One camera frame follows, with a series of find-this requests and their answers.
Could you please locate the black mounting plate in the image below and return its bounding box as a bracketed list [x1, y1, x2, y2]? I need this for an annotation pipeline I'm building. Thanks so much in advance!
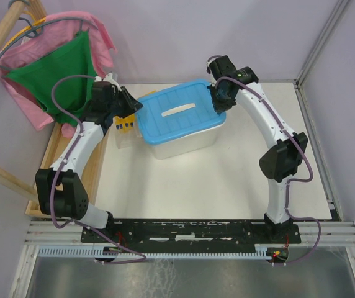
[81, 219, 300, 251]

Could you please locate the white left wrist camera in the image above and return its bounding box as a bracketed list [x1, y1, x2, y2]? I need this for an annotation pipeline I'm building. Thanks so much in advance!
[95, 73, 119, 87]

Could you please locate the blue plastic tray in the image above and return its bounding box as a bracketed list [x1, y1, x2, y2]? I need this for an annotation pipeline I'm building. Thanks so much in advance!
[136, 79, 227, 145]

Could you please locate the pink shirt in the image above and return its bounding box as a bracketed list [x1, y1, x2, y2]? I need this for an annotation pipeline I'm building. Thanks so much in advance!
[0, 11, 115, 131]

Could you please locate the aluminium frame rail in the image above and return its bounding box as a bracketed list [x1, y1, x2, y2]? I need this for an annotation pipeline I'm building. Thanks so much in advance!
[294, 0, 355, 249]

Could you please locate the green cloth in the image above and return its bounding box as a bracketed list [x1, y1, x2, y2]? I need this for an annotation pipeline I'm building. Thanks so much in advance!
[5, 31, 96, 127]

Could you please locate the white slotted cable duct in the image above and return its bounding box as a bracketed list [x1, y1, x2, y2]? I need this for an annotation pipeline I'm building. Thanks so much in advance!
[37, 245, 277, 258]

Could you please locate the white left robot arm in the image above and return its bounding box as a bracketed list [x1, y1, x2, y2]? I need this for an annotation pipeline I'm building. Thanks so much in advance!
[35, 74, 143, 242]

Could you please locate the white plastic bin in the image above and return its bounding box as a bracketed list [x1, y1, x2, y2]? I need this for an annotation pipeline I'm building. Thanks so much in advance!
[137, 117, 226, 160]

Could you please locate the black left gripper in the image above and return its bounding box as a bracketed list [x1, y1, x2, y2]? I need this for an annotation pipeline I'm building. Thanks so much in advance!
[107, 86, 144, 119]

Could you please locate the yellow clothes hanger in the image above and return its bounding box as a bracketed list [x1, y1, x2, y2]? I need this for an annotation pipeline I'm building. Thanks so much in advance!
[8, 10, 46, 43]

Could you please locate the yellow test tube rack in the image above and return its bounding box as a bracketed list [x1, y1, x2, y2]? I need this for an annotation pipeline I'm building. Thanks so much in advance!
[114, 91, 156, 134]

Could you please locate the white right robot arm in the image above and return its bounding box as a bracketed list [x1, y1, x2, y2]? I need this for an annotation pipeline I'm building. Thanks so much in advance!
[207, 55, 308, 243]

